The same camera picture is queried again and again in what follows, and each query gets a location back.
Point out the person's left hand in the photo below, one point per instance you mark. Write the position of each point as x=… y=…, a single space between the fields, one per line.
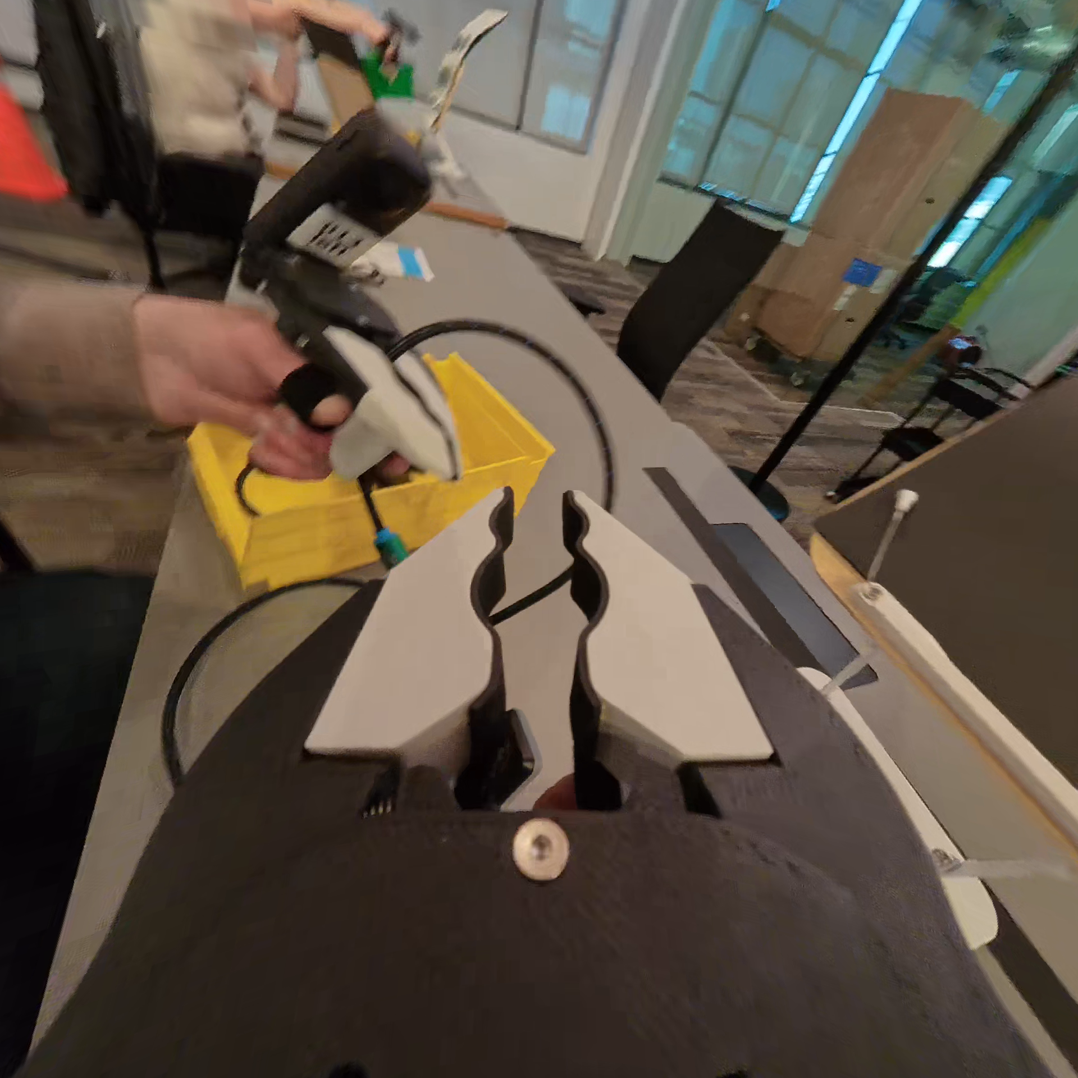
x=219 y=371

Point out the wooden board with black surface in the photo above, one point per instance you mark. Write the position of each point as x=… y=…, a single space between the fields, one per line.
x=994 y=539

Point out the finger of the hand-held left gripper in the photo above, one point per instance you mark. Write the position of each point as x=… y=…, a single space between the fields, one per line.
x=379 y=413
x=442 y=430

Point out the black office chair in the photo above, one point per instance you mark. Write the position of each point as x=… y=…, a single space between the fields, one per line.
x=699 y=295

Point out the black pole with round base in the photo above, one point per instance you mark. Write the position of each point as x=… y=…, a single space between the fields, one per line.
x=944 y=245

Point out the person's left forearm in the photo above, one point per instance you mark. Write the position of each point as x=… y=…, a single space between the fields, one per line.
x=76 y=354

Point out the orange traffic cone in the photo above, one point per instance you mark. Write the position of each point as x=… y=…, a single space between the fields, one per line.
x=26 y=152

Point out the yellow plastic bin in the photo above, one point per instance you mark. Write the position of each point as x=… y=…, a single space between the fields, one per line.
x=295 y=522

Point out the white paper with blue print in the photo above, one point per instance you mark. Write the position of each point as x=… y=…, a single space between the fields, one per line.
x=401 y=261

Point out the white laptop stand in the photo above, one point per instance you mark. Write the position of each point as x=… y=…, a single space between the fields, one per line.
x=944 y=674

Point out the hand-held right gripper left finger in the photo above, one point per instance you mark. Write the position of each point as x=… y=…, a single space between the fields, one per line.
x=413 y=657

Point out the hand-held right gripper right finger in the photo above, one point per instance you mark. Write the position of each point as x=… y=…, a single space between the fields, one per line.
x=666 y=657

